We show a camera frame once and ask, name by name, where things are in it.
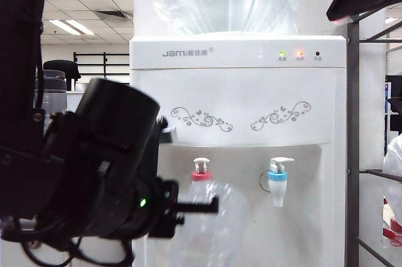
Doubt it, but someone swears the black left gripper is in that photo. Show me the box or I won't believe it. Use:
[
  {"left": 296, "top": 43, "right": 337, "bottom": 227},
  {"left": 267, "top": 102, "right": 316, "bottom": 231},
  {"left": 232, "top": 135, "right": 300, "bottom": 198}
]
[{"left": 147, "top": 178, "right": 220, "bottom": 239}]

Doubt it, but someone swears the clear plastic mug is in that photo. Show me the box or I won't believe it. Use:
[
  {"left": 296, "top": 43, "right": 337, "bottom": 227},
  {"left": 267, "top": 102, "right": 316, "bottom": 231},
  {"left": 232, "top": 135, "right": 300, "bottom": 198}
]
[{"left": 171, "top": 180, "right": 249, "bottom": 267}]

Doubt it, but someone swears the red hot water tap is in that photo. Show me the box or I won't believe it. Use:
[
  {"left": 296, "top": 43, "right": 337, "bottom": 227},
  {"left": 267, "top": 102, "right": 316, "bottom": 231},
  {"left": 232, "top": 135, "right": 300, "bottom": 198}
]
[{"left": 190, "top": 157, "right": 213, "bottom": 199}]

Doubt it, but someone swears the blue cold water tap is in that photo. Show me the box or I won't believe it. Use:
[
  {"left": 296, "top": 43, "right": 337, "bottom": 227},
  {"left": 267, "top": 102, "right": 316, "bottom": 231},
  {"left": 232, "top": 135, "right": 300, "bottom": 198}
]
[{"left": 260, "top": 156, "right": 295, "bottom": 208}]

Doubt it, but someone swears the white water dispenser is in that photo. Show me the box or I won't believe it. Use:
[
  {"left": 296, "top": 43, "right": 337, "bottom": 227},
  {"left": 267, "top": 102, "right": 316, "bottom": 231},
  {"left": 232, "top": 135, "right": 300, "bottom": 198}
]
[{"left": 128, "top": 36, "right": 346, "bottom": 267}]

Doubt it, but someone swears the clear bagged water bottle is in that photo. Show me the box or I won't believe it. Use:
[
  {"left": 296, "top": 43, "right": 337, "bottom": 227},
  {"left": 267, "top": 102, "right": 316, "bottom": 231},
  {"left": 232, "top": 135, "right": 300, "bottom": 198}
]
[{"left": 143, "top": 0, "right": 303, "bottom": 37}]

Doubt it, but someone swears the white desk partition box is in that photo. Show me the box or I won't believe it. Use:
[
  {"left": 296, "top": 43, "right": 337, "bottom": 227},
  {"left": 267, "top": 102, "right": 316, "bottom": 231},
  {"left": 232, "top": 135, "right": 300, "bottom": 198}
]
[{"left": 67, "top": 90, "right": 87, "bottom": 112}]

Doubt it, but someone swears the grey desk drawer cabinet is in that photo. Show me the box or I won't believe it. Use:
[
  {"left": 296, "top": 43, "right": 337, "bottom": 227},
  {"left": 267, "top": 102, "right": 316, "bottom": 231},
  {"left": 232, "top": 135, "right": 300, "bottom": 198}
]
[{"left": 0, "top": 216, "right": 73, "bottom": 267}]

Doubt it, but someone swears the dark metal storage rack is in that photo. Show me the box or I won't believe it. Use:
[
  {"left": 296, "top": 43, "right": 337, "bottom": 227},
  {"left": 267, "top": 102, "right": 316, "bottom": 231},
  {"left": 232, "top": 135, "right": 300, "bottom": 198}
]
[{"left": 345, "top": 12, "right": 402, "bottom": 267}]

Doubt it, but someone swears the clear plastic bag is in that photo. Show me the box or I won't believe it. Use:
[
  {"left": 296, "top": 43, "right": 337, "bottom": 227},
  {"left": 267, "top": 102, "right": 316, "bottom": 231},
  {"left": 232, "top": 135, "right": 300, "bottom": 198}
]
[{"left": 382, "top": 133, "right": 402, "bottom": 242}]

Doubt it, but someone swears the dark grey thermos bottle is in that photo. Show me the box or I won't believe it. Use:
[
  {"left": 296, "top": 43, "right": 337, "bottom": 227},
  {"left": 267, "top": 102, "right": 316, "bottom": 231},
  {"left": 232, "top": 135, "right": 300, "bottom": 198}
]
[{"left": 34, "top": 70, "right": 68, "bottom": 117}]

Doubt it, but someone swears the black office chair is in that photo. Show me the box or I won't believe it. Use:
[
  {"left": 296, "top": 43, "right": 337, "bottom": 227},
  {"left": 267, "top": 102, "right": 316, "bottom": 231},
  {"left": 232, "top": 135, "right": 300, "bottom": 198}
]
[{"left": 43, "top": 59, "right": 82, "bottom": 92}]

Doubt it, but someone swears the red container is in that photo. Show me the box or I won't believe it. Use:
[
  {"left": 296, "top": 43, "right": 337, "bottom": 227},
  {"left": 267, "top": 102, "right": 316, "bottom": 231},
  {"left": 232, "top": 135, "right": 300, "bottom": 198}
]
[{"left": 382, "top": 197, "right": 402, "bottom": 248}]

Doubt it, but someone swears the ceiling air vent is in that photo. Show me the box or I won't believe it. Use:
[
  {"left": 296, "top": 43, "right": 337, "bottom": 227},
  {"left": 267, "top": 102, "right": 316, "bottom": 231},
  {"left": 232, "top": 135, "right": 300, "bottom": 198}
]
[{"left": 95, "top": 11, "right": 133, "bottom": 21}]

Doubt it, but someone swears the twin tube ceiling light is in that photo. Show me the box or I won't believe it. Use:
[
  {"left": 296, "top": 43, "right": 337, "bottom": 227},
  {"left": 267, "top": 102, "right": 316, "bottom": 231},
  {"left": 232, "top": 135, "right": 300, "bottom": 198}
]
[{"left": 48, "top": 19, "right": 95, "bottom": 36}]

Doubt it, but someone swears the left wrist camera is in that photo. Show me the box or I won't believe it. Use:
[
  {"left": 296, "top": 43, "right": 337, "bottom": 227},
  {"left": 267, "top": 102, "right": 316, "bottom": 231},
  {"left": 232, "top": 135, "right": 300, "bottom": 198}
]
[{"left": 156, "top": 116, "right": 177, "bottom": 144}]

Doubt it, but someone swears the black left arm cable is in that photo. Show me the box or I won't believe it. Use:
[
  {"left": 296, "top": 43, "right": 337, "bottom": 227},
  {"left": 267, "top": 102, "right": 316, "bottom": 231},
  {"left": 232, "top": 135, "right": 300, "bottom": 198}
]
[{"left": 0, "top": 213, "right": 136, "bottom": 267}]

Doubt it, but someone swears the black wall shelf rack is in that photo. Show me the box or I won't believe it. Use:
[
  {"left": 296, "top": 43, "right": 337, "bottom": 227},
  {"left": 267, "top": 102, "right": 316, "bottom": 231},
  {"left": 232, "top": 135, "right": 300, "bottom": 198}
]
[{"left": 73, "top": 52, "right": 131, "bottom": 85}]

